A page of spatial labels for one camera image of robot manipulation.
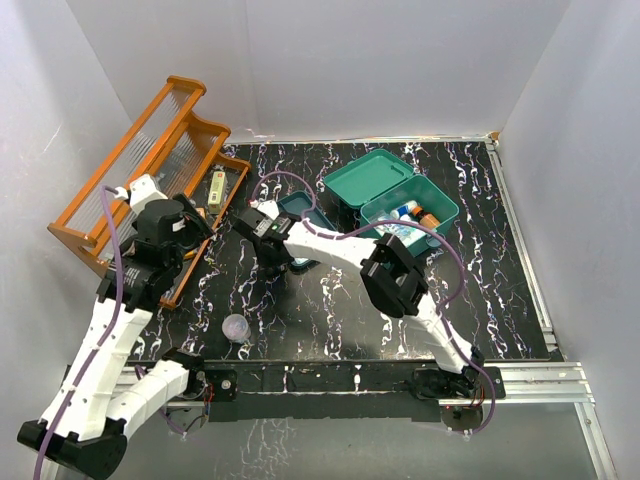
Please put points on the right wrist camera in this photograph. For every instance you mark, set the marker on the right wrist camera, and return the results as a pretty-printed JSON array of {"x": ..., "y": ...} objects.
[{"x": 268, "y": 207}]

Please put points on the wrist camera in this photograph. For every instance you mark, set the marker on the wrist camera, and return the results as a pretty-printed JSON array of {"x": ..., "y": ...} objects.
[
  {"x": 141, "y": 191},
  {"x": 268, "y": 207}
]

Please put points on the white blue tube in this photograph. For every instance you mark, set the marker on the white blue tube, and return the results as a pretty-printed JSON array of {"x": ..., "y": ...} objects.
[{"x": 403, "y": 209}]

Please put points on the green medicine box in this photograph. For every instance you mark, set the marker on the green medicine box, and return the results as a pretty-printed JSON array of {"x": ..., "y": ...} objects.
[{"x": 379, "y": 181}]

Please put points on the orange wooden shelf rack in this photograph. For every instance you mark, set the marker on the orange wooden shelf rack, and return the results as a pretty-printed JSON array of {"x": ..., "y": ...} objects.
[{"x": 168, "y": 150}]

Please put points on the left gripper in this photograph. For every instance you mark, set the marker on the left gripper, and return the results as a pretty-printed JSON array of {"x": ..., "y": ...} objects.
[{"x": 195, "y": 225}]

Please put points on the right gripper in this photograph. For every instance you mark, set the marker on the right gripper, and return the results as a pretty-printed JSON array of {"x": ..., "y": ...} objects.
[{"x": 267, "y": 263}]

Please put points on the clear bag blue bandages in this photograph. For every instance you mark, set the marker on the clear bag blue bandages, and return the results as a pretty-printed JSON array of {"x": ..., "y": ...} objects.
[{"x": 409, "y": 234}]

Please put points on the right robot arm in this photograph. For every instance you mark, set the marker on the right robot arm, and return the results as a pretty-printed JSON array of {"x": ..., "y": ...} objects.
[{"x": 393, "y": 280}]

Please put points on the clear plastic cup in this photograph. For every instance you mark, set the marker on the clear plastic cup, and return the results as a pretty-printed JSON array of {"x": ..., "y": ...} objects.
[{"x": 236, "y": 328}]

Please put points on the brown medicine bottle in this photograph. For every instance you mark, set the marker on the brown medicine bottle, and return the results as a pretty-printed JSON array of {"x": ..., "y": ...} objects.
[{"x": 425, "y": 218}]

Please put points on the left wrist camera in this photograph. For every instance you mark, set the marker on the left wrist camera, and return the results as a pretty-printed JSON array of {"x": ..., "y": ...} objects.
[{"x": 141, "y": 191}]

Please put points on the white small box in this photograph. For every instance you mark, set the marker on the white small box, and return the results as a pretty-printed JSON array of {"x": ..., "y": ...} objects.
[{"x": 217, "y": 191}]

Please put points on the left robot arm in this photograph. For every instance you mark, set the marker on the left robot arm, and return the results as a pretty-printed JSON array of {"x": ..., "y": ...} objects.
[{"x": 87, "y": 427}]

